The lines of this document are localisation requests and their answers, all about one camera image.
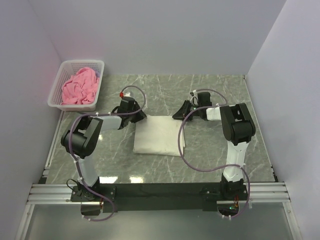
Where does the cream white t shirt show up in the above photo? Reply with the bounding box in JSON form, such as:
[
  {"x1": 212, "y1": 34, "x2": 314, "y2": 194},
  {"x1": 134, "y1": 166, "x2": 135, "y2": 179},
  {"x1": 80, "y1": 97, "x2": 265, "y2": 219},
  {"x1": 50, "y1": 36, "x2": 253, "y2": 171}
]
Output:
[{"x1": 133, "y1": 115, "x2": 185, "y2": 157}]

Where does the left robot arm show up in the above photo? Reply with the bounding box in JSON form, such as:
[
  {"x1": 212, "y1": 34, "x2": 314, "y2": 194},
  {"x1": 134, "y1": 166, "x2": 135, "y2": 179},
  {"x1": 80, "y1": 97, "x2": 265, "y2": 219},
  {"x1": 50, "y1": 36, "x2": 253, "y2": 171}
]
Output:
[{"x1": 60, "y1": 96, "x2": 147, "y2": 194}]

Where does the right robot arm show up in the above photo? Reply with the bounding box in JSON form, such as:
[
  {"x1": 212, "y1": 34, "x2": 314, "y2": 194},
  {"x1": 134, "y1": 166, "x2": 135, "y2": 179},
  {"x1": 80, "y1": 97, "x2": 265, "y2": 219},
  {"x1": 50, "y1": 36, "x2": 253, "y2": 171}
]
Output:
[{"x1": 172, "y1": 89, "x2": 256, "y2": 198}]

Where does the pink t shirt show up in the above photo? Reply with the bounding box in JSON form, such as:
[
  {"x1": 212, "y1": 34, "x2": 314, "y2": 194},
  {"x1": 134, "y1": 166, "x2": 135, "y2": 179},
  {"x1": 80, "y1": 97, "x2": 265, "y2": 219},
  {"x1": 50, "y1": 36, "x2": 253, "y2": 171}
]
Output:
[{"x1": 61, "y1": 67, "x2": 100, "y2": 105}]

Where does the white plastic laundry basket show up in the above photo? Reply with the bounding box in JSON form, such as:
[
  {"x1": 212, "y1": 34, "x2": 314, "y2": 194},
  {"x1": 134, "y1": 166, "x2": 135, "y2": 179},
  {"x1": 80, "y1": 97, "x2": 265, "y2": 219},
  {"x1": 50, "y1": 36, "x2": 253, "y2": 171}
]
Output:
[{"x1": 47, "y1": 59, "x2": 105, "y2": 112}]

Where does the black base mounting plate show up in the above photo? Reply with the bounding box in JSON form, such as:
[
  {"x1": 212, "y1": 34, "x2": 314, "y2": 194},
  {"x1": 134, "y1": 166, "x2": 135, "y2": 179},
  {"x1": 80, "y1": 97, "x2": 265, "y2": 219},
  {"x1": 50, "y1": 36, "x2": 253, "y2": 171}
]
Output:
[{"x1": 70, "y1": 182, "x2": 249, "y2": 213}]

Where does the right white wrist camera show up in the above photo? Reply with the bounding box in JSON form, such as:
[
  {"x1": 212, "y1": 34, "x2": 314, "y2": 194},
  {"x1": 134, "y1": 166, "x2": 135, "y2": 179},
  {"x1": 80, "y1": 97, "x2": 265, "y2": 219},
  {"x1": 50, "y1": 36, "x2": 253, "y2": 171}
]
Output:
[{"x1": 189, "y1": 89, "x2": 199, "y2": 106}]

